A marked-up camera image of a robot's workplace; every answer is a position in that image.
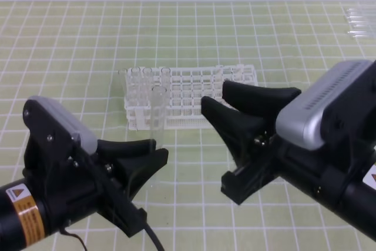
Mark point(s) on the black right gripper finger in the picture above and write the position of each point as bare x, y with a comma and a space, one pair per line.
256, 100
246, 131

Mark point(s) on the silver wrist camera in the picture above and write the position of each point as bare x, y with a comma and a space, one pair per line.
77, 130
299, 122

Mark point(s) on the white plastic test tube rack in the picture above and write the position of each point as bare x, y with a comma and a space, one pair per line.
188, 86

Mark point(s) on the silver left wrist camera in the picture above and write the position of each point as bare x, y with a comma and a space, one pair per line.
77, 130

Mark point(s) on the green checkered tablecloth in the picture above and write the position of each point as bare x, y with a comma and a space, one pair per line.
72, 51

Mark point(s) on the clear glass test tube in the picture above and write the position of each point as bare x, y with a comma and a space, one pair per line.
361, 34
362, 25
157, 116
362, 12
357, 19

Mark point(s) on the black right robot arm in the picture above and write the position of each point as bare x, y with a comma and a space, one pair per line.
352, 114

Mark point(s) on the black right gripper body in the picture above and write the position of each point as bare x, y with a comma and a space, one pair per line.
324, 175

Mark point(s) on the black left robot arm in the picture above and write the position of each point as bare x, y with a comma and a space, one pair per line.
22, 223

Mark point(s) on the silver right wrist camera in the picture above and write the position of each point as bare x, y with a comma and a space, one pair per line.
299, 122

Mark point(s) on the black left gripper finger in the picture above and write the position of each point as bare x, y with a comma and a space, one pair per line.
113, 152
133, 172

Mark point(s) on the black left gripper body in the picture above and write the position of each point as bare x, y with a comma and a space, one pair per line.
71, 183

